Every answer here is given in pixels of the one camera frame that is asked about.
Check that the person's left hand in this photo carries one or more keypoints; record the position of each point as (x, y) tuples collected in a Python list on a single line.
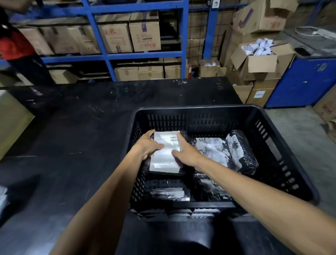
[(145, 147)]

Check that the person's right hand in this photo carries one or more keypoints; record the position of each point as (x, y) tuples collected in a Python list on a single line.
[(189, 156)]

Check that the person's left thumb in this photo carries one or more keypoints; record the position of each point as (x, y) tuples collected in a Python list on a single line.
[(157, 149)]

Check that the person's right thumb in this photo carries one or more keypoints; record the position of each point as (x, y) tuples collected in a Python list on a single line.
[(177, 155)]

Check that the black parcel with large white label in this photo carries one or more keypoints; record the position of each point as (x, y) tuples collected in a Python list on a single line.
[(165, 160)]

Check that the person's left forearm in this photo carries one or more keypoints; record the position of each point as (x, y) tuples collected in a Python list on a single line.
[(105, 210)]

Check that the person's right forearm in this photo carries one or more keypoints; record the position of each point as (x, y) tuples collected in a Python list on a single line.
[(262, 210)]

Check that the black parcel with crumpled label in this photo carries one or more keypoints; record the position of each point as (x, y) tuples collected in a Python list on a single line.
[(214, 151)]

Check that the black parcel with narrow label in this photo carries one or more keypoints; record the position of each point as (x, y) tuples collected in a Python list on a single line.
[(168, 193)]

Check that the black wrapped parcel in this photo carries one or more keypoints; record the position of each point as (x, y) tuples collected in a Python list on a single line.
[(210, 187)]

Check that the black parcel standing on edge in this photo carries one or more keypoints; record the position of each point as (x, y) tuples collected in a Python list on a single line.
[(242, 152)]

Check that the low plain cardboard box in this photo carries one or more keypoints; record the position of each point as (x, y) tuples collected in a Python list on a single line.
[(242, 92)]

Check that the small open cardboard box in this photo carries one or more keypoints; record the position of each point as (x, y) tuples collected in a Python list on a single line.
[(210, 69)]

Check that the black slotted plastic crate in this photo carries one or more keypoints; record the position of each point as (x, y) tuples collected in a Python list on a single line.
[(275, 157)]

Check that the cardboard box with white label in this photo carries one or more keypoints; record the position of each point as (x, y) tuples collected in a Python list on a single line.
[(262, 92)]

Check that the rows of brown cardboard boxes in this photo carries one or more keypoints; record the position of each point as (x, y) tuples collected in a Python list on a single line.
[(143, 34)]

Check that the blue metal shelf rack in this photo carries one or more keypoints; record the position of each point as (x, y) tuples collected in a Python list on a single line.
[(183, 34)]

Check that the pile of white packets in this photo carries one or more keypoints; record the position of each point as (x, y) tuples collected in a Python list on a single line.
[(258, 48)]

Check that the blue cabinet with dark top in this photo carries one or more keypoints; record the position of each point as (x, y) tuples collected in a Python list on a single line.
[(301, 78)]

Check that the large yellowish cardboard box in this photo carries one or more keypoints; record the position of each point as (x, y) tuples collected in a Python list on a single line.
[(11, 123)]

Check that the torn brown cardboard box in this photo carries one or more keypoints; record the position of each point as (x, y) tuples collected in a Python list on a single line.
[(326, 110)]

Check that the large tilted cardboard box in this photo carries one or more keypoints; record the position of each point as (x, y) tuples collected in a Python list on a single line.
[(262, 15)]

